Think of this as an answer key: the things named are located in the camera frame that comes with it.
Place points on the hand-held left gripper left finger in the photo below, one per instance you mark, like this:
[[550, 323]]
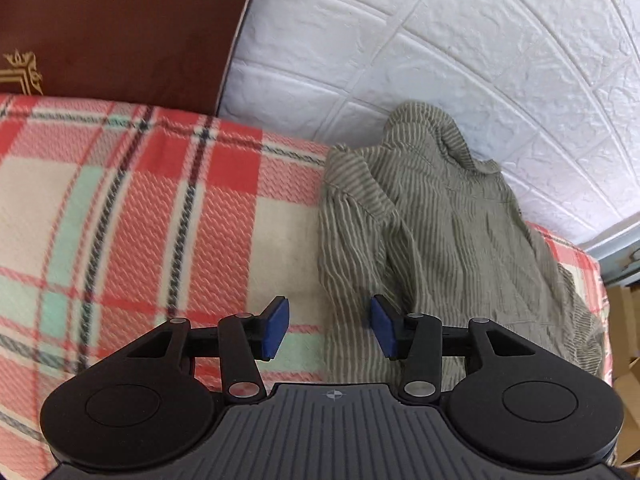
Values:
[[277, 327]]

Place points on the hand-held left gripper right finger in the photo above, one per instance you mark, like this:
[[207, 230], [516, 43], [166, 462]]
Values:
[[382, 327]]

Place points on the grey striped shirt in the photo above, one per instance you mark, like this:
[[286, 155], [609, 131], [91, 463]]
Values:
[[450, 220]]

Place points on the pale blue door frame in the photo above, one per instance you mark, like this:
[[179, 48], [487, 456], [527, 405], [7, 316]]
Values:
[[615, 250]]

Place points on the red plaid bed blanket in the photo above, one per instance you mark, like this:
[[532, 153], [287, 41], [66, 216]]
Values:
[[150, 220]]

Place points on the brown wooden headboard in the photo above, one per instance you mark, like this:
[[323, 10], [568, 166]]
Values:
[[125, 30]]

